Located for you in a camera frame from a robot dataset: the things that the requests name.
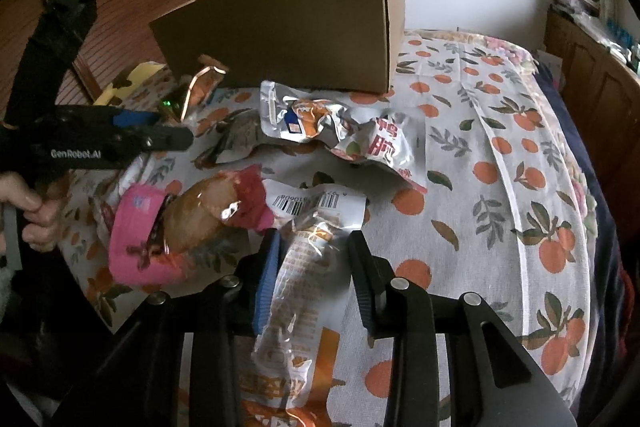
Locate orange white snack packet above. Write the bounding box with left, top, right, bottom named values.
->
left=239, top=180, right=367, bottom=426

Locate person's left hand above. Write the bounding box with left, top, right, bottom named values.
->
left=1, top=172, right=70, bottom=253

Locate yellow plush pillow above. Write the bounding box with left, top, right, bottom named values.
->
left=93, top=62, right=165, bottom=106

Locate shiny copper snack wrapper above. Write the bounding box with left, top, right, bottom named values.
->
left=157, top=54, right=229, bottom=124

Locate dark silver snack packet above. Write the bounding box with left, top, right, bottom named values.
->
left=193, top=108, right=266, bottom=170

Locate pink wrapped bread snack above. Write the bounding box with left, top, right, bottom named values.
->
left=108, top=165, right=273, bottom=286

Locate silver orange snack bag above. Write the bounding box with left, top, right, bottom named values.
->
left=259, top=80, right=381, bottom=147

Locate white red-lettered snack bag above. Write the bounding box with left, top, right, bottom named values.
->
left=330, top=109, right=427, bottom=193

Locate orange-print white bedsheet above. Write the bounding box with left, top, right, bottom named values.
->
left=61, top=31, right=600, bottom=426

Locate brown cardboard box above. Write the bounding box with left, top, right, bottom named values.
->
left=150, top=0, right=405, bottom=94

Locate dark blue blanket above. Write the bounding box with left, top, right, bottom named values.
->
left=534, top=64, right=634, bottom=417

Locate wooden sideboard cabinet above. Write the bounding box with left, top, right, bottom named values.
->
left=544, top=10, right=639, bottom=234

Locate clutter on sideboard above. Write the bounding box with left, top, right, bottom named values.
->
left=551, top=0, right=639, bottom=74

